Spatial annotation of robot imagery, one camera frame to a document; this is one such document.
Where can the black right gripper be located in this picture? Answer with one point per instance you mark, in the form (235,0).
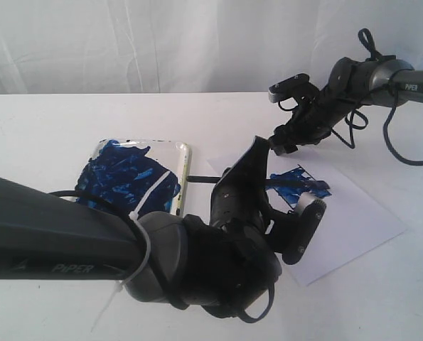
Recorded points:
(317,112)

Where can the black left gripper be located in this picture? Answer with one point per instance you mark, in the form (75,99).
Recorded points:
(232,260)

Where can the black paintbrush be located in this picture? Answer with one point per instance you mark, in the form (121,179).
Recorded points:
(204,178)

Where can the white paper with black square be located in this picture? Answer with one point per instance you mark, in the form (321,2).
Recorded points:
(353,222)

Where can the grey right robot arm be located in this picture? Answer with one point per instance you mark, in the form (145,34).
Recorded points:
(384,83)

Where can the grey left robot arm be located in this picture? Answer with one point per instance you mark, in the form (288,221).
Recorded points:
(117,225)

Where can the white tray with blue paint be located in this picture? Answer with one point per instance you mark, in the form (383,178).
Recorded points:
(138,176)

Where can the white zip tie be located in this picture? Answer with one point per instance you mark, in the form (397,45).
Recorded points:
(141,236)

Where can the white backdrop curtain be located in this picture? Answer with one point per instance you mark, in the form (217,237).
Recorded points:
(192,46)

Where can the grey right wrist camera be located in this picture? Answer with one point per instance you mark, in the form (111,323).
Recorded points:
(292,87)

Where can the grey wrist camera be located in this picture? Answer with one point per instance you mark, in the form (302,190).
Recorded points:
(309,212)
(292,87)

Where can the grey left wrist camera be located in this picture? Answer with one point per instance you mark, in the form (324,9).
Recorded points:
(309,212)

